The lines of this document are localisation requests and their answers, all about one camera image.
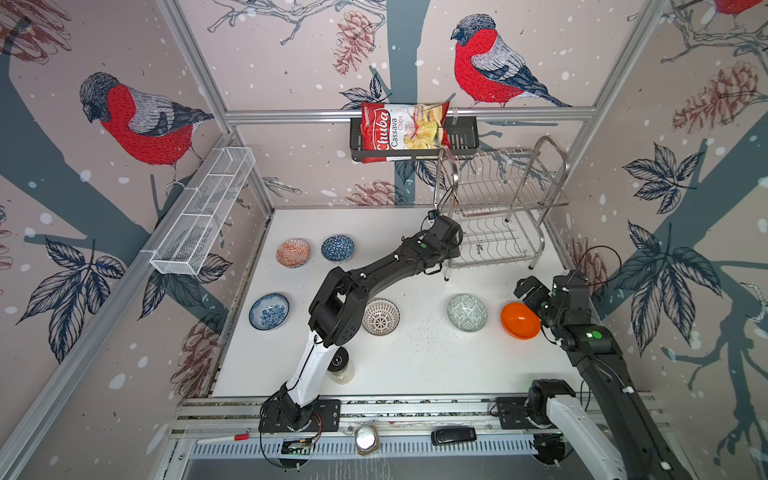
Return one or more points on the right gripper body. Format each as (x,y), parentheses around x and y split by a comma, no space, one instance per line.
(538,299)

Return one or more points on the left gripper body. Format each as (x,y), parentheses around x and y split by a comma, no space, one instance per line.
(452,250)

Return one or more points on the steel two-tier dish rack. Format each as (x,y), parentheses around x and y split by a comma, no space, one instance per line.
(501,199)

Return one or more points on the green patterned bowl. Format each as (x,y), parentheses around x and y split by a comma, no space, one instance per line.
(467,313)

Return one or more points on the white brown lattice bowl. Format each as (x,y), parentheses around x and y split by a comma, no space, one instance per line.
(381,317)

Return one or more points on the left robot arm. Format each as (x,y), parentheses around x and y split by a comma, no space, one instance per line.
(336,316)

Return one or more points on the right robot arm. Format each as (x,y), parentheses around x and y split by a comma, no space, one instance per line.
(632,447)

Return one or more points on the orange plastic bowl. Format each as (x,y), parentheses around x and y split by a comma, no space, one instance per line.
(520,321)

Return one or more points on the dark blue patterned bowl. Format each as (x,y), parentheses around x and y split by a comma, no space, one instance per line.
(338,248)

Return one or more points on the red cassava chips bag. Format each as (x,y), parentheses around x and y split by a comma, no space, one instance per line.
(389,127)

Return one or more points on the red patterned bowl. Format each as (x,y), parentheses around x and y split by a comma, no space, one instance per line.
(293,253)

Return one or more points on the black lidded glass jar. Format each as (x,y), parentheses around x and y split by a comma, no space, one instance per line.
(341,368)

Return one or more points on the black remote device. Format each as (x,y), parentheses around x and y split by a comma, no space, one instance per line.
(453,435)

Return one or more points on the blue floral bowl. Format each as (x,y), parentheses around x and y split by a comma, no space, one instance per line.
(269,312)

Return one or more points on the round silver object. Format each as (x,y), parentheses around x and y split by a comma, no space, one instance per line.
(367,439)

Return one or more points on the black wall basket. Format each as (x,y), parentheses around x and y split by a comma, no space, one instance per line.
(461,133)

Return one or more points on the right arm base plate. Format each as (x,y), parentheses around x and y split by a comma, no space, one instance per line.
(513,413)

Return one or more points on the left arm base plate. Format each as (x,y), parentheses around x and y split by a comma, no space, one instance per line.
(282,415)

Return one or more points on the white wire wall basket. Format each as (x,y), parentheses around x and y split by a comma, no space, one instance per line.
(190,239)

